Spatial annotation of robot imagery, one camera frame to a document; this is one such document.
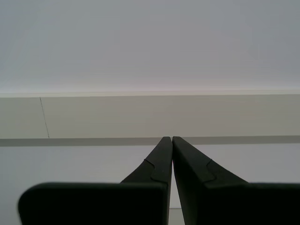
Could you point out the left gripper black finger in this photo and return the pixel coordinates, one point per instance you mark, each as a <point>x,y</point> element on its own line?
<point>98,204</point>
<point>234,204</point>

